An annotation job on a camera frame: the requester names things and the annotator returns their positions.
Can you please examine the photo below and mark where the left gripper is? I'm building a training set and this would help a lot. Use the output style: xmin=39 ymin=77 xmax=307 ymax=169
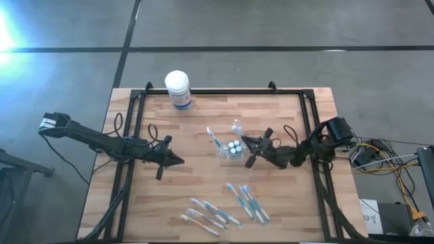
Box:
xmin=149 ymin=135 xmax=185 ymax=181

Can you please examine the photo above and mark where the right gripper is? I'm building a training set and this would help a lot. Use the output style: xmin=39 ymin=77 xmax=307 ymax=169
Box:
xmin=241 ymin=127 xmax=286 ymax=169

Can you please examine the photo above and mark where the blue white toothbrush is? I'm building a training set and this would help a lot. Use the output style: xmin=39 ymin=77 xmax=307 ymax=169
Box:
xmin=201 ymin=199 xmax=243 ymax=228
xmin=205 ymin=126 xmax=224 ymax=149
xmin=238 ymin=185 xmax=266 ymax=225
xmin=226 ymin=182 xmax=254 ymax=220
xmin=242 ymin=184 xmax=271 ymax=223
xmin=240 ymin=184 xmax=269 ymax=224
xmin=231 ymin=119 xmax=245 ymax=138

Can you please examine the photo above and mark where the purple white toothbrush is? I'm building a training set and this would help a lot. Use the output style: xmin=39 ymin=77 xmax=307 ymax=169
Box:
xmin=184 ymin=207 xmax=228 ymax=231
xmin=189 ymin=197 xmax=229 ymax=225

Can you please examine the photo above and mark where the clear plastic organizer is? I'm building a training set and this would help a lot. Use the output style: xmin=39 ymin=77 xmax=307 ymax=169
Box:
xmin=215 ymin=140 xmax=247 ymax=160

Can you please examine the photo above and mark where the orange wrapped toothbrush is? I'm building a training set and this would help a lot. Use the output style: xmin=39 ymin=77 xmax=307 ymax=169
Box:
xmin=179 ymin=213 xmax=221 ymax=237

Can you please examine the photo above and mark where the white wipes canister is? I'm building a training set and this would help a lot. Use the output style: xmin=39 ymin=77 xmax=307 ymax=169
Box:
xmin=164 ymin=70 xmax=193 ymax=111

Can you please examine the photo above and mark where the blue grey power box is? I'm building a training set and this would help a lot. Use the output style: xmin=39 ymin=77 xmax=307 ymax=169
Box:
xmin=352 ymin=148 xmax=381 ymax=167

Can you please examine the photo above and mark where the white paper sheet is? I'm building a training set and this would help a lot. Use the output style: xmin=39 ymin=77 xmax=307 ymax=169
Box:
xmin=358 ymin=198 xmax=384 ymax=235

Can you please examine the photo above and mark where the black metal cart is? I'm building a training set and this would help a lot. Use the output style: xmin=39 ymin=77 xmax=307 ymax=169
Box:
xmin=0 ymin=148 xmax=56 ymax=244

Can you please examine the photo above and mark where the dark grey box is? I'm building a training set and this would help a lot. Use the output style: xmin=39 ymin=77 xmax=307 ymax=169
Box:
xmin=376 ymin=201 xmax=414 ymax=237

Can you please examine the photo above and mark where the black upright stand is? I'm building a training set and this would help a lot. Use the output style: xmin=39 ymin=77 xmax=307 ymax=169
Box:
xmin=416 ymin=145 xmax=434 ymax=213

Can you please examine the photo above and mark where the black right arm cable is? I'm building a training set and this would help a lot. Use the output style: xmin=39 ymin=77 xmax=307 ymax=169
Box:
xmin=282 ymin=123 xmax=326 ymax=147

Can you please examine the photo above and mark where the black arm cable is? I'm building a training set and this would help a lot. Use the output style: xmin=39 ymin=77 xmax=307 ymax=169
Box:
xmin=282 ymin=123 xmax=326 ymax=147
xmin=113 ymin=111 xmax=159 ymax=145

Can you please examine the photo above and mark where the black aluminium table frame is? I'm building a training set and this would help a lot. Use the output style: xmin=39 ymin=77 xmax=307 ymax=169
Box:
xmin=77 ymin=81 xmax=369 ymax=243

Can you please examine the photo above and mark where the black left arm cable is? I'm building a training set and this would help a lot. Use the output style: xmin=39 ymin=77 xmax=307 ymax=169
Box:
xmin=113 ymin=111 xmax=159 ymax=145

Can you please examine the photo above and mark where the white cable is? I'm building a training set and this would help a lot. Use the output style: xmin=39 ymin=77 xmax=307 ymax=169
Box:
xmin=351 ymin=154 xmax=417 ymax=170

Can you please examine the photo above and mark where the yellow cable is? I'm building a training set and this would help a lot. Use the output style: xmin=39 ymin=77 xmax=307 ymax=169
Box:
xmin=352 ymin=142 xmax=425 ymax=221

